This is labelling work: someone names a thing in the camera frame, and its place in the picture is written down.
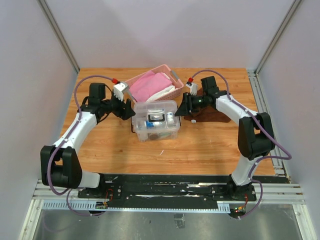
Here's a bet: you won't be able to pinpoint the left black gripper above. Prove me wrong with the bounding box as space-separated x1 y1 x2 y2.
101 90 136 120

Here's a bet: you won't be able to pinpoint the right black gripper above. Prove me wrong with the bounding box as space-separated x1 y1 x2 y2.
175 92 208 117

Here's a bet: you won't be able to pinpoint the clear box lid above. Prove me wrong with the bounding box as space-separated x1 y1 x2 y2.
131 100 180 126

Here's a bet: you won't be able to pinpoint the white swab packets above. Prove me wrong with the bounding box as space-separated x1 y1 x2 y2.
147 109 165 115

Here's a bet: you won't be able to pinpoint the white blue pill bottle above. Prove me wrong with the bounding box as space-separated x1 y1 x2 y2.
145 121 166 129

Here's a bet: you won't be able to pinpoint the clear plastic medicine box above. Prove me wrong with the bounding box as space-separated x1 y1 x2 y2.
130 99 182 143

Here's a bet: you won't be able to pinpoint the small bandage roll packet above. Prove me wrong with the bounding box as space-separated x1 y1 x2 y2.
166 112 175 125

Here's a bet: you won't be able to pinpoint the white medicine bottle green label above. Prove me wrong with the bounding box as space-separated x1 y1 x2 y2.
138 120 148 142

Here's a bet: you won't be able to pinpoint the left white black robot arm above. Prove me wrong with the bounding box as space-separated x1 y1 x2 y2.
40 82 135 198

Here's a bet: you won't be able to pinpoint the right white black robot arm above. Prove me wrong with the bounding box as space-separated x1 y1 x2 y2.
175 76 275 200

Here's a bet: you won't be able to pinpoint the brown towel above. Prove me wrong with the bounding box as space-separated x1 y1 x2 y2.
183 89 231 124

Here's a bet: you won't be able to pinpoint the white folded cloth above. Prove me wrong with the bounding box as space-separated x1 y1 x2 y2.
146 85 176 102

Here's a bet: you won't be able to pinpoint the brown glass bottle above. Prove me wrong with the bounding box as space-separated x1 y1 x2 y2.
148 134 159 141

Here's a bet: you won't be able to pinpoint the pink folded cloth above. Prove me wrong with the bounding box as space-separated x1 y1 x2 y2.
129 71 173 102

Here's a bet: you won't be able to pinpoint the pink plastic basket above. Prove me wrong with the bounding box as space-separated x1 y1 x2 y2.
126 64 184 103

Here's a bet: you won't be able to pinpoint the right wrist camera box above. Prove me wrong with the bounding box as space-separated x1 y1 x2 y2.
185 81 198 96

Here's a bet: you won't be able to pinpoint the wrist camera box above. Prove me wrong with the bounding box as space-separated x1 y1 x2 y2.
185 81 198 96
113 82 129 102

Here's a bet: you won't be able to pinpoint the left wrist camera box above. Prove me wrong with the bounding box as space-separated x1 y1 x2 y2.
113 82 129 102

